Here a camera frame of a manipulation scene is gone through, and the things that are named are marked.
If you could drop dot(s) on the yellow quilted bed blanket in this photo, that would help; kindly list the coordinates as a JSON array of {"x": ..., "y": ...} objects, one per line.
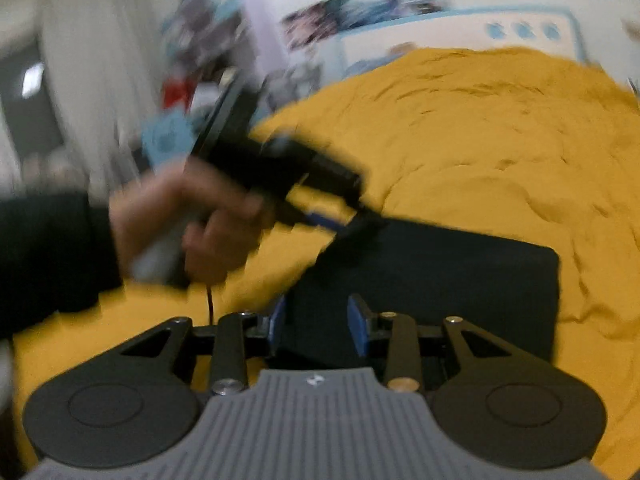
[{"x": 475, "y": 135}]

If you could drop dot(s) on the white curtain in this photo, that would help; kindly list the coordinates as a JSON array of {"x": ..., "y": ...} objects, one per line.
[{"x": 100, "y": 85}]

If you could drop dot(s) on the white and blue shelf unit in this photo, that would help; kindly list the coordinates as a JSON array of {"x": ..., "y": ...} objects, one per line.
[{"x": 205, "y": 15}]

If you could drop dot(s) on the white and blue headboard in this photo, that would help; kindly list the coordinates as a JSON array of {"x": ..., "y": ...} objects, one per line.
[{"x": 440, "y": 35}]

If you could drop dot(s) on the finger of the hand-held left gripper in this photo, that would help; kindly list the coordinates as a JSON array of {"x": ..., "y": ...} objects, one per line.
[{"x": 320, "y": 220}]

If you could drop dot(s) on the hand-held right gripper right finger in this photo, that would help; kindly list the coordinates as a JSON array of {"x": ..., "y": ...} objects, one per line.
[{"x": 357, "y": 327}]

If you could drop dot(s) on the person's left forearm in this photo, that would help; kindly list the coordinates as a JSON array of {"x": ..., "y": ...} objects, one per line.
[{"x": 50, "y": 260}]

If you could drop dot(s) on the person's left hand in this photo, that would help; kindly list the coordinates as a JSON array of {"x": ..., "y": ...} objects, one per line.
[{"x": 210, "y": 240}]

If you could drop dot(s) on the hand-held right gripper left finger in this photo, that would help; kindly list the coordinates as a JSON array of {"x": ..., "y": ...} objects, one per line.
[{"x": 277, "y": 325}]

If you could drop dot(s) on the red bag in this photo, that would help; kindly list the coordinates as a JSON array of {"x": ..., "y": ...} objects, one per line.
[{"x": 177, "y": 92}]

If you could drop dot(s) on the black pants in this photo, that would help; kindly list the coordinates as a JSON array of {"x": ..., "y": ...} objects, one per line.
[{"x": 425, "y": 285}]

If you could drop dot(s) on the blue smiley face chair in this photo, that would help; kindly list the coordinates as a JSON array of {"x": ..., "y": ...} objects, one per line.
[{"x": 167, "y": 137}]

